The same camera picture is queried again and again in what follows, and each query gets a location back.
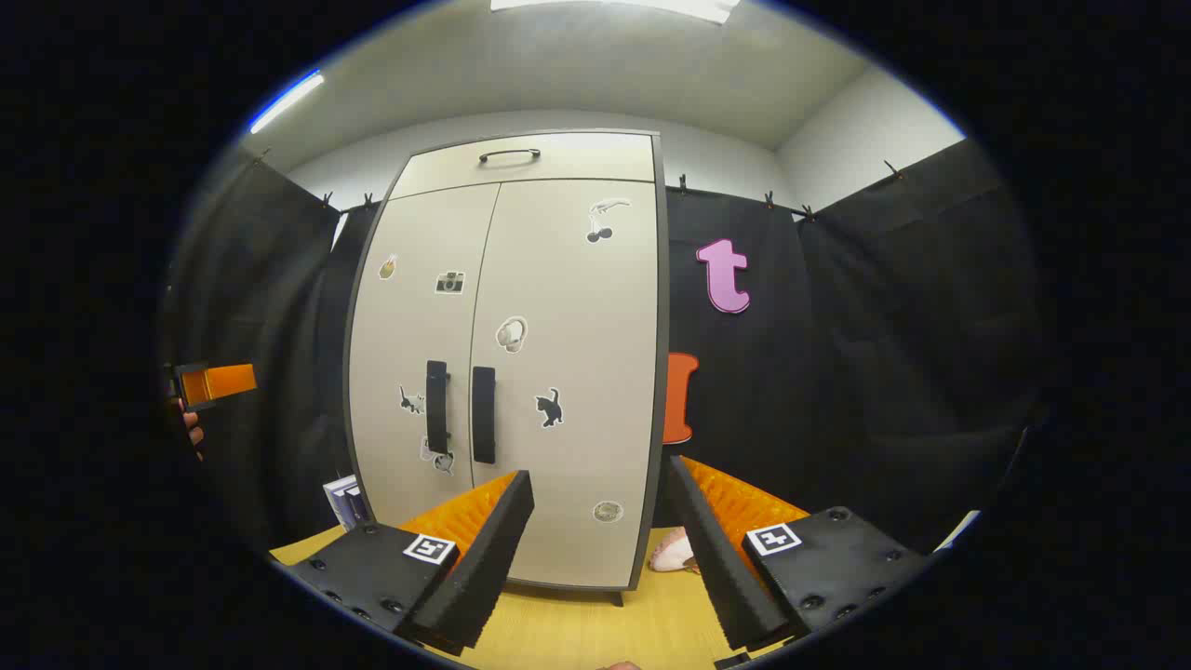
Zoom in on black door handle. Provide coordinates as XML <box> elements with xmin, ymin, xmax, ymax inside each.
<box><xmin>470</xmin><ymin>366</ymin><xmax>498</xmax><ymax>465</ymax></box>
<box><xmin>425</xmin><ymin>360</ymin><xmax>452</xmax><ymax>456</ymax></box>

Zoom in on black backdrop cloth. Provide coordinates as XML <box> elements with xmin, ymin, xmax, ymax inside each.
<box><xmin>163</xmin><ymin>138</ymin><xmax>1043</xmax><ymax>559</ymax></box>

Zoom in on white and blue books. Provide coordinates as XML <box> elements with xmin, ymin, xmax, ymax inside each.
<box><xmin>322</xmin><ymin>475</ymin><xmax>371</xmax><ymax>531</ymax></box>

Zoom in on beige door with headphones sticker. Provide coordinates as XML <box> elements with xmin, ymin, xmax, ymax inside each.
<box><xmin>462</xmin><ymin>179</ymin><xmax>663</xmax><ymax>589</ymax></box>

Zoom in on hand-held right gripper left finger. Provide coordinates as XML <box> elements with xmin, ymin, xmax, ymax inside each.
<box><xmin>270</xmin><ymin>470</ymin><xmax>536</xmax><ymax>657</ymax></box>

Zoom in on beige plush toy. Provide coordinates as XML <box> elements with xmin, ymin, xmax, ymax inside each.
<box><xmin>649</xmin><ymin>527</ymin><xmax>699</xmax><ymax>574</ymax></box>

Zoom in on beige double-door shoe cabinet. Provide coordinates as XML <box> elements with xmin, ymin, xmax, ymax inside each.
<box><xmin>342</xmin><ymin>128</ymin><xmax>671</xmax><ymax>608</ymax></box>

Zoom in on beige door with camera sticker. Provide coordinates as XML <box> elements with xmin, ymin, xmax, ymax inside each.
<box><xmin>346</xmin><ymin>182</ymin><xmax>502</xmax><ymax>528</ymax></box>

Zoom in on ceiling light panel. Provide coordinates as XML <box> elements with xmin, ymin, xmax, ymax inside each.
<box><xmin>490</xmin><ymin>0</ymin><xmax>741</xmax><ymax>25</ymax></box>
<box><xmin>249</xmin><ymin>71</ymin><xmax>326</xmax><ymax>135</ymax></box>

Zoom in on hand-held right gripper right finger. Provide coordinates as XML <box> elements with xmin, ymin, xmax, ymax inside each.
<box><xmin>665</xmin><ymin>454</ymin><xmax>932</xmax><ymax>667</ymax></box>

